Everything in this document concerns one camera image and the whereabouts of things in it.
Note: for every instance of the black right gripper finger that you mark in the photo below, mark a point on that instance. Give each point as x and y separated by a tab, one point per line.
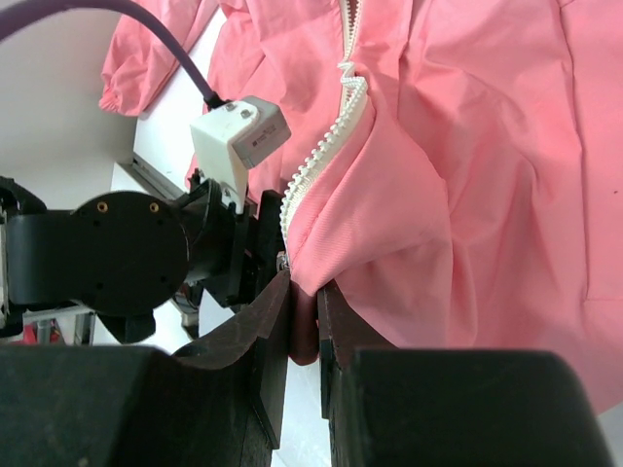
389	406

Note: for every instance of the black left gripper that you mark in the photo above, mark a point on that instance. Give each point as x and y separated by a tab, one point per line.
217	401

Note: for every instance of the pink hooded zip jacket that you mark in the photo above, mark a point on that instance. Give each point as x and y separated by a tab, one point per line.
454	166

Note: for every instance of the aluminium left side rail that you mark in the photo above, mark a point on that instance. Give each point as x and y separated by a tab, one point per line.
139	175

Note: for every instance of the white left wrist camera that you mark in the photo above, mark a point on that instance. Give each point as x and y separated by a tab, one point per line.
234	138

